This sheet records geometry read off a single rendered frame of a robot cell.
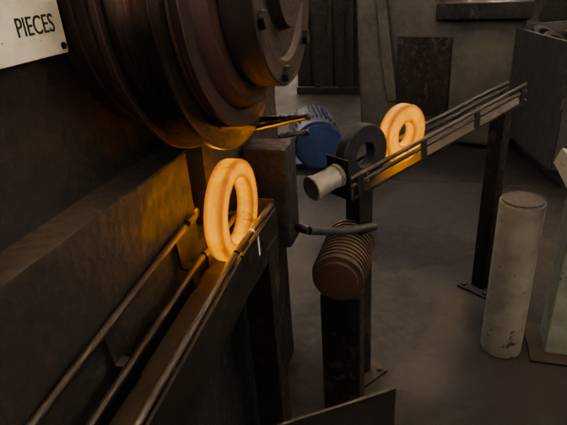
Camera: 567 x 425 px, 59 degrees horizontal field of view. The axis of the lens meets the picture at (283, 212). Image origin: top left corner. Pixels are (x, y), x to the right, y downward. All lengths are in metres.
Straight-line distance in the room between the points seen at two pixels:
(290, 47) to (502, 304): 1.08
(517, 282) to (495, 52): 2.01
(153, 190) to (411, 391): 1.07
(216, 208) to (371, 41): 2.84
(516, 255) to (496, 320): 0.24
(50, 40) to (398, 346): 1.40
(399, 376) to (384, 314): 0.31
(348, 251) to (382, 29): 2.46
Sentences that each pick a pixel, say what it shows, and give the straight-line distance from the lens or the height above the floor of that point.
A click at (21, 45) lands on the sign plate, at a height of 1.08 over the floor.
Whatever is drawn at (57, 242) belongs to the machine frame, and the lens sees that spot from 0.63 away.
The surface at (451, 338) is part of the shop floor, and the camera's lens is 1.80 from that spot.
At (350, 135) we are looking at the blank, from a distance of 1.22.
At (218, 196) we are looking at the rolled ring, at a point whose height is 0.81.
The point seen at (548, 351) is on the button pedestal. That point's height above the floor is 0.01.
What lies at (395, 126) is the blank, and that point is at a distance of 1.33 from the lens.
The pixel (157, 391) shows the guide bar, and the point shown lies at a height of 0.68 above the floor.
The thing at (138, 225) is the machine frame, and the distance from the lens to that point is 0.75.
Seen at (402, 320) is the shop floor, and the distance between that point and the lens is 1.85.
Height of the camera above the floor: 1.14
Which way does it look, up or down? 26 degrees down
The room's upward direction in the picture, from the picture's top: 4 degrees counter-clockwise
